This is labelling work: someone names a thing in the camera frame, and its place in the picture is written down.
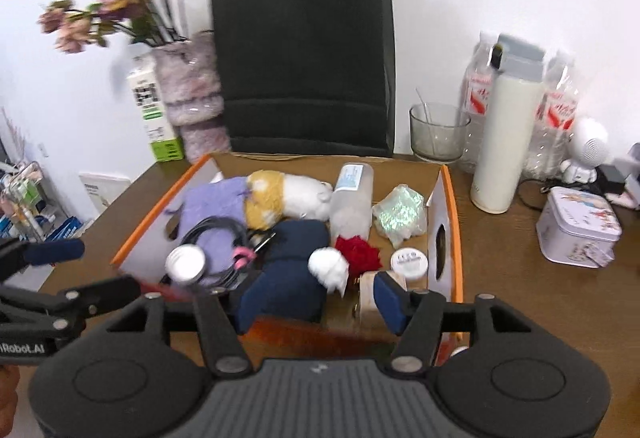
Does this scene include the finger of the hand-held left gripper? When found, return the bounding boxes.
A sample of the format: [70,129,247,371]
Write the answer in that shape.
[0,237,86,291]
[0,275,142,335]

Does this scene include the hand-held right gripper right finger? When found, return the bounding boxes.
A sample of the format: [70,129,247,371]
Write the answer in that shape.
[374,270,533,376]

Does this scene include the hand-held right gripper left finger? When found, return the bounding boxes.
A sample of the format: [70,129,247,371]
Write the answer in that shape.
[102,275,265,379]

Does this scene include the white round jar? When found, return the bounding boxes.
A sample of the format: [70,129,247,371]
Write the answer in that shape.
[390,248,430,290]

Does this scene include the red fabric flower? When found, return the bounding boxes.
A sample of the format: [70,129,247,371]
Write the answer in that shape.
[334,235,383,279]

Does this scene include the navy blue pouch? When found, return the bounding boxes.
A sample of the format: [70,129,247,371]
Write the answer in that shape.
[239,219,331,325]

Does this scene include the black cable bundle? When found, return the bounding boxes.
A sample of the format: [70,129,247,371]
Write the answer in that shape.
[172,215,273,289]

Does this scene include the purple drawstring pouch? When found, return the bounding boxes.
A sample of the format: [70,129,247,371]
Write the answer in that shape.
[167,178,251,276]

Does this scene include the orange cardboard box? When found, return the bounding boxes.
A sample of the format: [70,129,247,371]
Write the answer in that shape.
[110,152,465,364]

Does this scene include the brown wooden desktop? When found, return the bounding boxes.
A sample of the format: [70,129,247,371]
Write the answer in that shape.
[30,153,640,438]

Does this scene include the blue packets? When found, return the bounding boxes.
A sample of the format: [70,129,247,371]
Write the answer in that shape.
[50,215,83,244]

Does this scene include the white cardboard box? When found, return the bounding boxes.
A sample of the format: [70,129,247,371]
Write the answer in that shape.
[78,172,132,214]

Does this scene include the iridescent crinkled bag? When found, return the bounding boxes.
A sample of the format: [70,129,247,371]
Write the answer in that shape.
[372,184,428,239]

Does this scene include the clear plastic bottle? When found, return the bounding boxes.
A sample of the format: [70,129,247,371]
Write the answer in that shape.
[329,163,375,244]

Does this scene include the yellow white plush toy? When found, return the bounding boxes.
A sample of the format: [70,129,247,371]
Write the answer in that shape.
[245,170,335,226]

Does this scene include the clear glass cup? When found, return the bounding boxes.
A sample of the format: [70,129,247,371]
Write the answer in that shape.
[409,102,472,164]

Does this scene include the white green milk carton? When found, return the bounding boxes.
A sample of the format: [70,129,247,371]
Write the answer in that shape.
[125,53,185,163]

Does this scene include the clear stirring rod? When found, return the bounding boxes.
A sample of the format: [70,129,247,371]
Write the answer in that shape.
[415,88,439,155]

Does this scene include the white thermos flask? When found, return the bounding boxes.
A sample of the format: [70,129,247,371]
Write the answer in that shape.
[470,33,547,214]

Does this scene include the printed tin box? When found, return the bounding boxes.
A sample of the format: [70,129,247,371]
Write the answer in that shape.
[536,186,623,269]

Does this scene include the clear water bottle red label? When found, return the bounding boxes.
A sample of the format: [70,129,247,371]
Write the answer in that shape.
[459,32,501,174]
[522,49,581,181]

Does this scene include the purple textured vase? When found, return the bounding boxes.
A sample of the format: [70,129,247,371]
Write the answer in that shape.
[152,30,232,164]

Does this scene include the white robot toy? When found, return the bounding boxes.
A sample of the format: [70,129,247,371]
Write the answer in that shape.
[560,117,611,184]

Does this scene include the black power adapter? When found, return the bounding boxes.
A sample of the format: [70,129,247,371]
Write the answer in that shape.
[597,165,628,194]

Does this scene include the black paper bag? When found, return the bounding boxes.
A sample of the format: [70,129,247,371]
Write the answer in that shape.
[207,0,396,158]

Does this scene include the metal wire rack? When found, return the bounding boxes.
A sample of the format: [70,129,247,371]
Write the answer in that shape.
[0,160,53,249]

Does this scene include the thin black cable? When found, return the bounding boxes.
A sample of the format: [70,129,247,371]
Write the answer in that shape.
[515,178,556,210]

